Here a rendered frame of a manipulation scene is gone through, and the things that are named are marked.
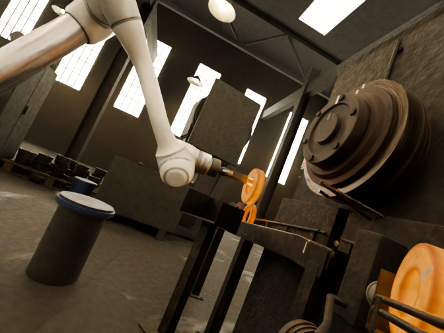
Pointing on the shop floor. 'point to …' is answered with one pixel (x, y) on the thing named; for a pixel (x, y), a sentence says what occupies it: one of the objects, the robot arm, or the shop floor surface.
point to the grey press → (217, 140)
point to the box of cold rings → (142, 195)
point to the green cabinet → (21, 108)
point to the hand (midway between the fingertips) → (253, 182)
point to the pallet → (51, 170)
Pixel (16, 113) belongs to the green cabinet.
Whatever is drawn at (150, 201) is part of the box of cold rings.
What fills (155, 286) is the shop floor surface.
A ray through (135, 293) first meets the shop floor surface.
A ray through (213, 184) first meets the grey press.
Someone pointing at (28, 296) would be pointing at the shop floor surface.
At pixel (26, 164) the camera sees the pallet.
